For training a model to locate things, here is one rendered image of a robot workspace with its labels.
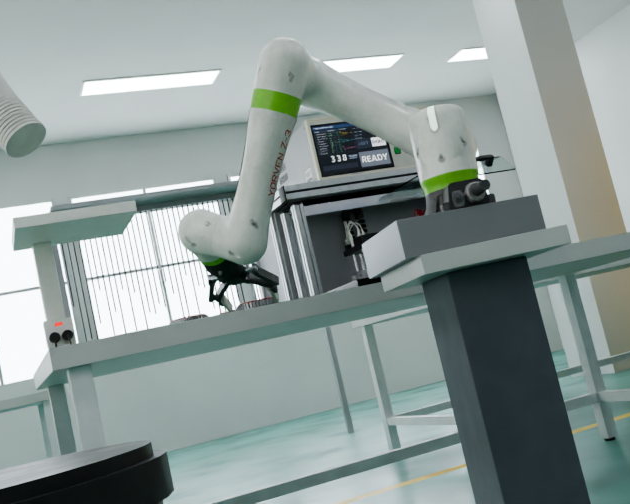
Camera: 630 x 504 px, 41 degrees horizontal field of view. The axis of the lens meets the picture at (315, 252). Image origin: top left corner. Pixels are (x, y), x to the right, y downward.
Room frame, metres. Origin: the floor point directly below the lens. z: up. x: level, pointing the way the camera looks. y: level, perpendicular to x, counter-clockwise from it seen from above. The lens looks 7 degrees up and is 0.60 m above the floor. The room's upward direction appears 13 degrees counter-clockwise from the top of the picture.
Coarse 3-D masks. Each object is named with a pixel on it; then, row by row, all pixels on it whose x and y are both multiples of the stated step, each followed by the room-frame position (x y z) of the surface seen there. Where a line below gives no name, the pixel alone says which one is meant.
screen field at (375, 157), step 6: (372, 150) 2.60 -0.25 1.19; (378, 150) 2.61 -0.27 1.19; (384, 150) 2.62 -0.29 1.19; (360, 156) 2.58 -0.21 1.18; (366, 156) 2.59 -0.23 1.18; (372, 156) 2.60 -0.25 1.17; (378, 156) 2.61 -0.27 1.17; (384, 156) 2.62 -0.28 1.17; (366, 162) 2.59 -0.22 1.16; (372, 162) 2.60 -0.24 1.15; (378, 162) 2.61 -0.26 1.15; (384, 162) 2.61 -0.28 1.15; (390, 162) 2.62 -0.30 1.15
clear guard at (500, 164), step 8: (496, 160) 2.48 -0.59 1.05; (504, 160) 2.48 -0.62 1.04; (480, 168) 2.43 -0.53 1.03; (488, 168) 2.43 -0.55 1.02; (496, 168) 2.44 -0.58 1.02; (504, 168) 2.44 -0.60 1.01; (512, 168) 2.45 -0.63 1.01; (416, 176) 2.51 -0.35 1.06; (408, 184) 2.60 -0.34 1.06; (416, 184) 2.63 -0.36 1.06
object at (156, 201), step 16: (160, 192) 5.60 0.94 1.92; (176, 192) 5.64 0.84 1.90; (192, 192) 5.74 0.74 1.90; (208, 192) 5.86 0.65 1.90; (224, 192) 5.98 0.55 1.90; (64, 208) 5.35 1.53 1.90; (144, 208) 5.78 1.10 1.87; (160, 208) 5.83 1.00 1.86; (208, 208) 5.97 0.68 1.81; (224, 208) 6.01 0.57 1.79; (96, 240) 5.65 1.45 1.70; (112, 240) 5.70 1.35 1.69; (64, 256) 5.57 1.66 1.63; (144, 256) 5.77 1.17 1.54; (160, 256) 5.81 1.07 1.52; (176, 256) 5.85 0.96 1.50; (192, 256) 5.90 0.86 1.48; (96, 272) 5.64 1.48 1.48; (64, 288) 5.54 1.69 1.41; (128, 288) 5.71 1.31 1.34; (256, 288) 6.05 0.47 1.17; (64, 304) 5.53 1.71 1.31; (96, 304) 5.63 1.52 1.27; (112, 320) 5.65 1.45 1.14; (336, 368) 6.21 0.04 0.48; (336, 384) 6.24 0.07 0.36
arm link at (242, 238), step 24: (264, 120) 1.86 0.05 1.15; (288, 120) 1.88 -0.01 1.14; (264, 144) 1.87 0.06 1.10; (264, 168) 1.89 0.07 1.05; (240, 192) 1.90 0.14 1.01; (264, 192) 1.90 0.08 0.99; (240, 216) 1.90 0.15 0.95; (264, 216) 1.91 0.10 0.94; (216, 240) 1.93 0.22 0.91; (240, 240) 1.90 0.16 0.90; (264, 240) 1.93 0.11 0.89; (240, 264) 1.95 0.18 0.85
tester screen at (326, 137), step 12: (324, 132) 2.55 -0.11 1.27; (336, 132) 2.56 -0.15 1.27; (348, 132) 2.58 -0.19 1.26; (360, 132) 2.59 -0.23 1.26; (324, 144) 2.54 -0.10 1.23; (336, 144) 2.56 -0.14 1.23; (348, 144) 2.57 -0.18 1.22; (324, 156) 2.54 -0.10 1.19; (348, 156) 2.57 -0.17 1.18; (348, 168) 2.57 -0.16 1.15; (360, 168) 2.58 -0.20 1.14
